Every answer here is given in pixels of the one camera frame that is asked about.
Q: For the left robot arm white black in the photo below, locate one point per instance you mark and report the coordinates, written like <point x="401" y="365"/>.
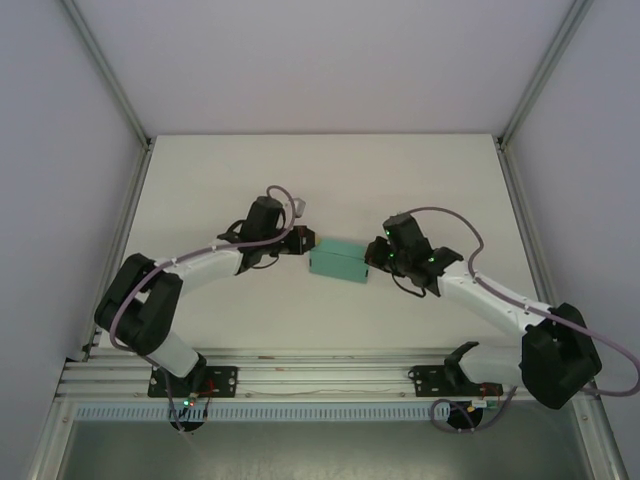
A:
<point x="210" y="265"/>

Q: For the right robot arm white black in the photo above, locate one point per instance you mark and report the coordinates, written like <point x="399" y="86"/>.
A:
<point x="490" y="300"/>

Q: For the small white yellow connector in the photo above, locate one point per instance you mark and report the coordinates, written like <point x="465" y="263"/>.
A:
<point x="480" y="403"/>

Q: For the small circuit board with LEDs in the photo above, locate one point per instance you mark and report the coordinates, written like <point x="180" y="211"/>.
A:
<point x="188" y="401"/>

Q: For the grey metal sheet panel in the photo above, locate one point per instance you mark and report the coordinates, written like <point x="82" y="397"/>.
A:
<point x="325" y="450"/>

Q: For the aluminium table side rail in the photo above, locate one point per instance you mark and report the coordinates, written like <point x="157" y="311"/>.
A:
<point x="118" y="240"/>
<point x="526" y="225"/>

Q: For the aluminium mounting rail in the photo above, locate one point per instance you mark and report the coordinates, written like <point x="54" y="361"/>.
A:
<point x="325" y="380"/>

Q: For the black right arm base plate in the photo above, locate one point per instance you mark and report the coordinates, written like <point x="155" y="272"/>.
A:
<point x="425" y="380"/>

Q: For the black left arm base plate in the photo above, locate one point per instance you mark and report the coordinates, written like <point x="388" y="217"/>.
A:
<point x="225" y="381"/>

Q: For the aluminium frame post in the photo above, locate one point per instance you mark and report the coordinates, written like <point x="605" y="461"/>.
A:
<point x="110" y="75"/>
<point x="542" y="75"/>

